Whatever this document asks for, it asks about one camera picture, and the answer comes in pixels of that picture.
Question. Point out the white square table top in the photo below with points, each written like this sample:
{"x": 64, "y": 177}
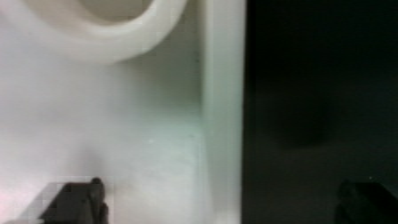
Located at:
{"x": 121, "y": 106}

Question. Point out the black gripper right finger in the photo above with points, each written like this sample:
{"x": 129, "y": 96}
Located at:
{"x": 366, "y": 204}

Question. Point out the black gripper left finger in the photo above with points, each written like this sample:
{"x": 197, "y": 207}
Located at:
{"x": 78, "y": 206}

